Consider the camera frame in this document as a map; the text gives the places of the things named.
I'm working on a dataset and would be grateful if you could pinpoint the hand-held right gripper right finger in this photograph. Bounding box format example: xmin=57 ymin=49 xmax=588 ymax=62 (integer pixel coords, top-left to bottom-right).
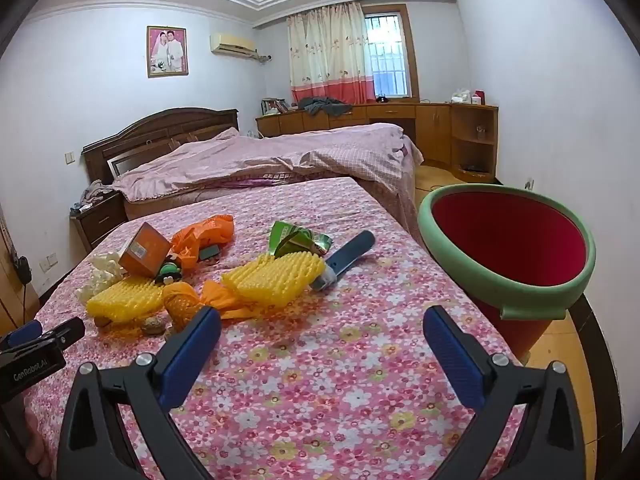
xmin=422 ymin=305 xmax=587 ymax=480

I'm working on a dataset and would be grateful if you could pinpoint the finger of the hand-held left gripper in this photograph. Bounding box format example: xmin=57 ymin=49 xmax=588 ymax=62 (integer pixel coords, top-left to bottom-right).
xmin=30 ymin=316 xmax=86 ymax=356
xmin=0 ymin=320 xmax=43 ymax=350

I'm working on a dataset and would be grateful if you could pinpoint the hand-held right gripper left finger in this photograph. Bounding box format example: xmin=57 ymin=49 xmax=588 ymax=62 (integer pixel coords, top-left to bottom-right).
xmin=56 ymin=305 xmax=223 ymax=480

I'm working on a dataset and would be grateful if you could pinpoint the red bucket with green rim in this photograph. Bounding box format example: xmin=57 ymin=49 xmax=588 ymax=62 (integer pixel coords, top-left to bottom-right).
xmin=416 ymin=183 xmax=597 ymax=358

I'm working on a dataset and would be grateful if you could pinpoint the person's left hand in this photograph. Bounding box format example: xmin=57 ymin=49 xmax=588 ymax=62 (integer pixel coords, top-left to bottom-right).
xmin=20 ymin=402 xmax=56 ymax=480

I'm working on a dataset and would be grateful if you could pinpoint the yellow foam net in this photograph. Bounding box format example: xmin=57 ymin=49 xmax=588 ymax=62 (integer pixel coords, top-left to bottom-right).
xmin=221 ymin=253 xmax=326 ymax=308
xmin=86 ymin=280 xmax=165 ymax=323

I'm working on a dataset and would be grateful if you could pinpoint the green toy figure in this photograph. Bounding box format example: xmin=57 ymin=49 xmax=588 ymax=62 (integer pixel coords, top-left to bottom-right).
xmin=154 ymin=255 xmax=183 ymax=286

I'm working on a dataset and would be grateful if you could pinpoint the pink floral bed sheet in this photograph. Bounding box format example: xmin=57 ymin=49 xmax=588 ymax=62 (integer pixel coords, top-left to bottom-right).
xmin=22 ymin=176 xmax=531 ymax=480

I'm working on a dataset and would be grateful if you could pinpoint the orange cardboard box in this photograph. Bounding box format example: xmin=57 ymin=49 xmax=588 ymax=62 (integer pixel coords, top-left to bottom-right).
xmin=118 ymin=221 xmax=172 ymax=278

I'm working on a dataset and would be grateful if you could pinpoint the smooth orange plastic bag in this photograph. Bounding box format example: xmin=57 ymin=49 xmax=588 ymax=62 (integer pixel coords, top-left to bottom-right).
xmin=171 ymin=214 xmax=235 ymax=271

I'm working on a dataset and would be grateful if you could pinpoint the dark wooden nightstand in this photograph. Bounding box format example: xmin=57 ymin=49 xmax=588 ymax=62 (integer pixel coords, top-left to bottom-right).
xmin=69 ymin=192 xmax=128 ymax=253

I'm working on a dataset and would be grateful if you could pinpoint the crumpled cloth on nightstand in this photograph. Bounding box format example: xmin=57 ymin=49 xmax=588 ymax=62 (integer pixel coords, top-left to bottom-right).
xmin=70 ymin=180 xmax=118 ymax=211

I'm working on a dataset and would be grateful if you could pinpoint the green snack wrapper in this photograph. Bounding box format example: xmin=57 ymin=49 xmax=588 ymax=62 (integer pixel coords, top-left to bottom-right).
xmin=268 ymin=220 xmax=333 ymax=260

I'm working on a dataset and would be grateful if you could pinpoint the bed with pink quilt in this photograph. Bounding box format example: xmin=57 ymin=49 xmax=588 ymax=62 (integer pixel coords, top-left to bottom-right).
xmin=111 ymin=122 xmax=425 ymax=241

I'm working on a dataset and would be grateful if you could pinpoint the dark wooden headboard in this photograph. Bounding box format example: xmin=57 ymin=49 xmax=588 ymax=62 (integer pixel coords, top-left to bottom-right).
xmin=81 ymin=107 xmax=240 ymax=186

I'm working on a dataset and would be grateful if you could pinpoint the wooden corner shelf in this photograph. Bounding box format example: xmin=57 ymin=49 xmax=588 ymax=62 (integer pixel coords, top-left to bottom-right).
xmin=450 ymin=104 xmax=499 ymax=184

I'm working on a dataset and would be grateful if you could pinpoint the wooden desk cabinet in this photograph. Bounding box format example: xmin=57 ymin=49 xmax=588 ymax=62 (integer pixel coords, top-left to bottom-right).
xmin=256 ymin=101 xmax=453 ymax=166

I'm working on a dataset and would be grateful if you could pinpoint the grey clothes pile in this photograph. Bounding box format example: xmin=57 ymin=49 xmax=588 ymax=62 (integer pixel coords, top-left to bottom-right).
xmin=297 ymin=96 xmax=353 ymax=117

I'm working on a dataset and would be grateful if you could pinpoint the framed wedding photo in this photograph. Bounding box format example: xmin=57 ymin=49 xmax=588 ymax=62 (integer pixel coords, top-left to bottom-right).
xmin=146 ymin=25 xmax=190 ymax=78

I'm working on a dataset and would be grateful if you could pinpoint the barred window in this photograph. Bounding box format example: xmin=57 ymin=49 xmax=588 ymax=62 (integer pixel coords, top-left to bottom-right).
xmin=364 ymin=14 xmax=407 ymax=97

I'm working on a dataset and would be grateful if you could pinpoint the floral curtain with red hem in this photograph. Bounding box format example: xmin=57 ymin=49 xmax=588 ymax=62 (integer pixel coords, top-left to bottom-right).
xmin=286 ymin=2 xmax=376 ymax=105

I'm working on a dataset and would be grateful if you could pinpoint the blue grey handle tool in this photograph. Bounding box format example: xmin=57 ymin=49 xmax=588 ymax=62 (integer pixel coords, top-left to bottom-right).
xmin=310 ymin=230 xmax=377 ymax=292

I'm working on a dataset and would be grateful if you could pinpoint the wall air conditioner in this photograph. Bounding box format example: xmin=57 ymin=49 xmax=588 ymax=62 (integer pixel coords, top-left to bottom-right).
xmin=209 ymin=33 xmax=259 ymax=57

